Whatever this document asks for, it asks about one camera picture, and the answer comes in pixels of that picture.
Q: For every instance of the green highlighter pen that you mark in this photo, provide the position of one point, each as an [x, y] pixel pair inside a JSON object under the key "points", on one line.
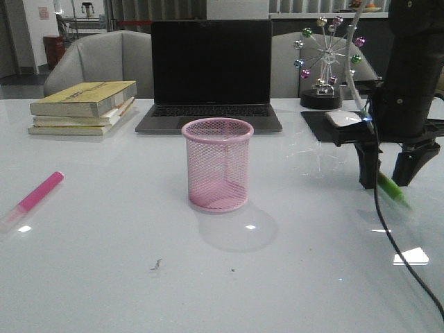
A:
{"points": [[392, 190]]}

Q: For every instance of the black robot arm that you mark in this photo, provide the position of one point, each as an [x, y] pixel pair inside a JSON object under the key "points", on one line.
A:
{"points": [[417, 50]]}

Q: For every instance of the white box behind laptop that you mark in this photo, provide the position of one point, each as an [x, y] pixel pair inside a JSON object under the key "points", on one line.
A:
{"points": [[228, 9]]}

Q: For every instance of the red trash bin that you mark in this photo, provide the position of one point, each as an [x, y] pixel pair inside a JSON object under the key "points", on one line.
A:
{"points": [[54, 49]]}

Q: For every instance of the grey armchair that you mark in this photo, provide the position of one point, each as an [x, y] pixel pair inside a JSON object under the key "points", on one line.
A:
{"points": [[285, 78], [112, 56]]}

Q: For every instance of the right grey armchair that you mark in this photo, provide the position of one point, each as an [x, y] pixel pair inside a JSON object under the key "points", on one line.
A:
{"points": [[285, 78]]}

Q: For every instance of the ferris wheel desk ornament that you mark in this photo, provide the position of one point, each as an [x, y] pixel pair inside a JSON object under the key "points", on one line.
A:
{"points": [[337, 38]]}

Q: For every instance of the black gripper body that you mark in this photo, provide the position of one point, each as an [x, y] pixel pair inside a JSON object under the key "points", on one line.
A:
{"points": [[396, 113]]}

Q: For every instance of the black mouse pad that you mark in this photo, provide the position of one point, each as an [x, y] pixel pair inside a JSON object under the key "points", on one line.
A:
{"points": [[325, 131]]}

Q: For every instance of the cream book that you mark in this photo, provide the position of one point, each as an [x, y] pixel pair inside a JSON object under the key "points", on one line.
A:
{"points": [[91, 126], [76, 121]]}

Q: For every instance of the top yellow book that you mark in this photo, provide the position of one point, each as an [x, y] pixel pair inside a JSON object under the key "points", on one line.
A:
{"points": [[88, 99]]}

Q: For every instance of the dark grey laptop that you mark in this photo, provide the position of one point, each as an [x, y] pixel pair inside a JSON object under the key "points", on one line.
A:
{"points": [[210, 68]]}

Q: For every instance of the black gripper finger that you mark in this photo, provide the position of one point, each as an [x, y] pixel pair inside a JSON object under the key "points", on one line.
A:
{"points": [[368, 157], [413, 158]]}

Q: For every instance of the white computer mouse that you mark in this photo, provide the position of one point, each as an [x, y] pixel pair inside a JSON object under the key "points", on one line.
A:
{"points": [[341, 118]]}

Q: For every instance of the left grey armchair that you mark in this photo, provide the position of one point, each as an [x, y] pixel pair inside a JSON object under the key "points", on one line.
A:
{"points": [[112, 56]]}

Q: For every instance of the fruit bowl on counter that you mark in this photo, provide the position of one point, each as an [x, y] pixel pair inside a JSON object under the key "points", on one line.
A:
{"points": [[369, 7]]}

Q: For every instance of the pink mesh pen holder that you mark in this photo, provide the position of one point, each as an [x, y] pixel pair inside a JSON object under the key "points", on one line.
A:
{"points": [[217, 163]]}

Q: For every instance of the middle cream book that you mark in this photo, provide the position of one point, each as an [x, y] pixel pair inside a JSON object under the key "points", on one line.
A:
{"points": [[76, 121]]}

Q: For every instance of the bottom cream book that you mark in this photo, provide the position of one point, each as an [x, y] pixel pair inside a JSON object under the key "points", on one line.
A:
{"points": [[91, 126]]}

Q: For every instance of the pink highlighter pen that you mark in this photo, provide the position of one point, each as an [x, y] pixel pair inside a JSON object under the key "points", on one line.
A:
{"points": [[30, 201]]}

